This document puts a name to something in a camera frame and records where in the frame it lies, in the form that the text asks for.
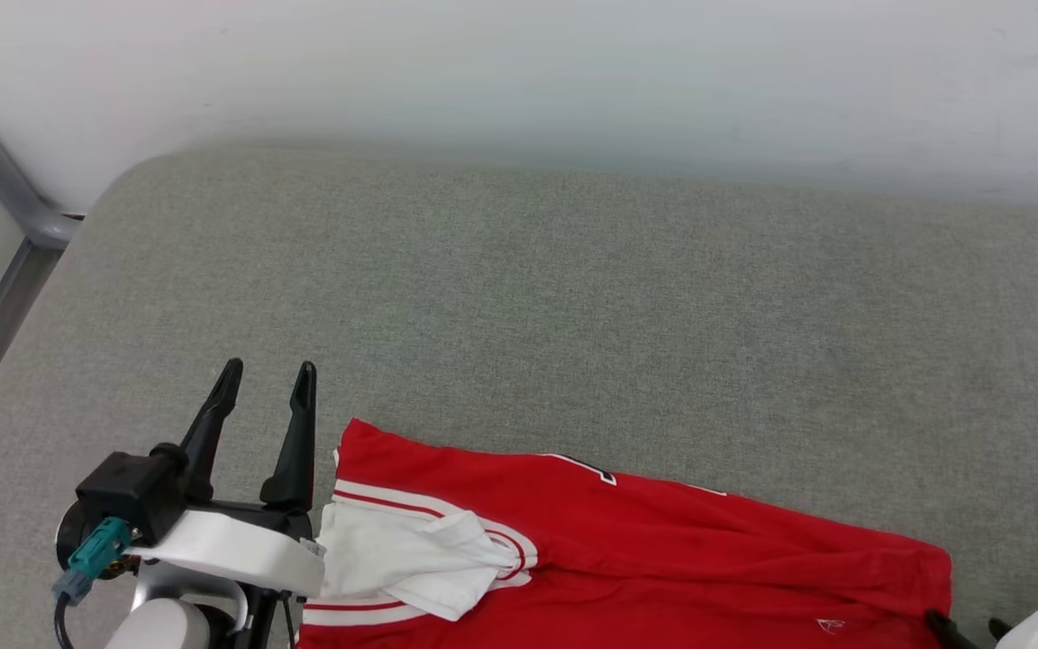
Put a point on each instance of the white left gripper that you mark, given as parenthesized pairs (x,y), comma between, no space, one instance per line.
(231,545)

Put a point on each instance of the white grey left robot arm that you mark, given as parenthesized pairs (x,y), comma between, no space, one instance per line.
(168,622)

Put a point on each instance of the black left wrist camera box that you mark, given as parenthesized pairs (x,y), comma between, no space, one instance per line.
(127,491)

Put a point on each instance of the red and white jersey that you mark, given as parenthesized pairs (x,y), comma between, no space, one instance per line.
(663,541)

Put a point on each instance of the grey metal frame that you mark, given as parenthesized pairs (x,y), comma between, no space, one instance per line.
(5,189)

